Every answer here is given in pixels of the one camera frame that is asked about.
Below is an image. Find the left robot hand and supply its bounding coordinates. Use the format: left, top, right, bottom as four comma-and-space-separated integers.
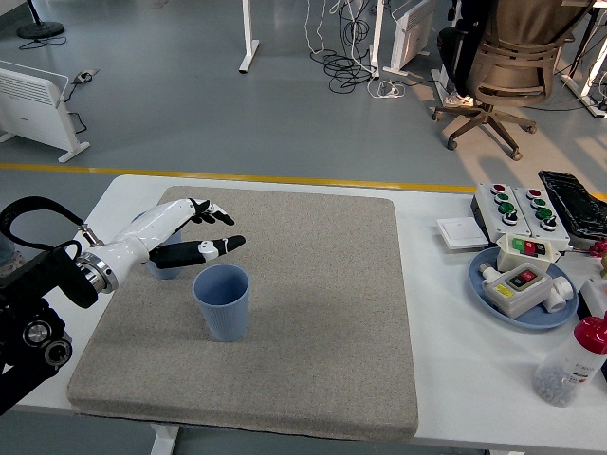
97, 197, 248, 285

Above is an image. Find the grey switch box yellow label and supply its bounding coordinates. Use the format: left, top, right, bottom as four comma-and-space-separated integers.
477, 262, 554, 319

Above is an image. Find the white panel heater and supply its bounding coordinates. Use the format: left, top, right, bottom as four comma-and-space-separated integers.
0, 60, 91, 164
382, 0, 437, 77

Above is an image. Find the person's shoe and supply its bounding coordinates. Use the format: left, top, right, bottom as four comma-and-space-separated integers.
0, 250, 25, 275

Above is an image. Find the white cable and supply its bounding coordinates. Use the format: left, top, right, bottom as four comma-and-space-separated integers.
303, 0, 342, 54

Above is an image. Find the red-capped bottle of screws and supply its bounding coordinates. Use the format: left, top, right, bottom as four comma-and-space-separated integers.
531, 315, 607, 408

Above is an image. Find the grey four-button control box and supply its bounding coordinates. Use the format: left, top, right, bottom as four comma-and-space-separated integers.
475, 182, 532, 246
512, 186, 571, 252

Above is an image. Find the black plastic tray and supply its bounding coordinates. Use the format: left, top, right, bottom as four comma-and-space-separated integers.
538, 169, 607, 243

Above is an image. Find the blue ribbed cup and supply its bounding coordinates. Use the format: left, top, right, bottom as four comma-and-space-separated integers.
132, 211, 184, 281
192, 264, 250, 343

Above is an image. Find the beige office chair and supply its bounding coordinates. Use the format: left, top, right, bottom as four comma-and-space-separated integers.
431, 0, 594, 161

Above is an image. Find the floor power socket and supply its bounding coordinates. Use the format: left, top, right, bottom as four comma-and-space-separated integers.
70, 68, 101, 86

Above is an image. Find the black stand base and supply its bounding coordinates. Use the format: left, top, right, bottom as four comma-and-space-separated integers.
16, 0, 66, 39

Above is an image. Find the grey-brown mat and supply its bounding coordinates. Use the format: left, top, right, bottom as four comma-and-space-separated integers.
65, 185, 419, 442

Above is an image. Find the seated person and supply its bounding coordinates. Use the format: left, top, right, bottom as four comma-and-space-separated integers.
435, 0, 499, 108

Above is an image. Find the black cable bundle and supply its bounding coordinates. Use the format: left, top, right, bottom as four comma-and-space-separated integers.
310, 0, 380, 94

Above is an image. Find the white table leg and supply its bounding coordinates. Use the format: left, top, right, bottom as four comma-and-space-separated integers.
150, 424, 180, 455

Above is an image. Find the white desk leg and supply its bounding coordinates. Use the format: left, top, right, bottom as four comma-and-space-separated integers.
368, 0, 385, 80
238, 0, 261, 74
561, 9, 607, 118

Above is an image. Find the white pipe fitting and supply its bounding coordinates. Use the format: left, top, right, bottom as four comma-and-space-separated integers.
542, 276, 575, 314

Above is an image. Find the white wall switch plate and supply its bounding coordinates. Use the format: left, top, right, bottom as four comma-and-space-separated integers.
435, 216, 489, 251

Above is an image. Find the white green-red switch box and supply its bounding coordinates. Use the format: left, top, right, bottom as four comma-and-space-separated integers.
495, 232, 562, 274

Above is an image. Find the blue plate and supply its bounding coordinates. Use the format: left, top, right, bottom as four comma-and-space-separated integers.
468, 246, 580, 331

